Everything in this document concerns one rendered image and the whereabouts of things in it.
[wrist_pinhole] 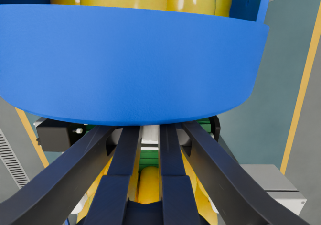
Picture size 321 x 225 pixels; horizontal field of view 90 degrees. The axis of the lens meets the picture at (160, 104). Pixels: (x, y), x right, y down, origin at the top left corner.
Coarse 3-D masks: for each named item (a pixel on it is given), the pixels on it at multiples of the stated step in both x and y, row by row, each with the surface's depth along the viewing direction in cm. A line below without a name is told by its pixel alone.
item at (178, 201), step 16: (160, 128) 12; (160, 144) 10; (176, 144) 10; (160, 160) 9; (176, 160) 9; (160, 176) 8; (176, 176) 7; (160, 192) 8; (176, 192) 6; (192, 192) 6; (176, 208) 6; (192, 208) 6; (176, 224) 5; (192, 224) 5
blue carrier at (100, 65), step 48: (0, 0) 16; (48, 0) 22; (240, 0) 21; (0, 48) 9; (48, 48) 8; (96, 48) 8; (144, 48) 8; (192, 48) 9; (240, 48) 10; (48, 96) 9; (96, 96) 9; (144, 96) 9; (192, 96) 10; (240, 96) 12
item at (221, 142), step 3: (219, 135) 68; (219, 138) 66; (222, 138) 66; (219, 141) 64; (222, 141) 64; (219, 144) 62; (222, 144) 62; (225, 144) 62; (222, 147) 60; (225, 147) 60; (225, 150) 59; (228, 150) 59; (228, 153) 57; (231, 153) 57; (231, 156) 56; (234, 156) 56; (234, 159) 55; (237, 162) 53
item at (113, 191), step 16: (128, 128) 11; (128, 144) 10; (112, 160) 8; (128, 160) 8; (112, 176) 7; (128, 176) 7; (96, 192) 6; (112, 192) 6; (128, 192) 7; (96, 208) 6; (112, 208) 6; (96, 224) 5; (112, 224) 5
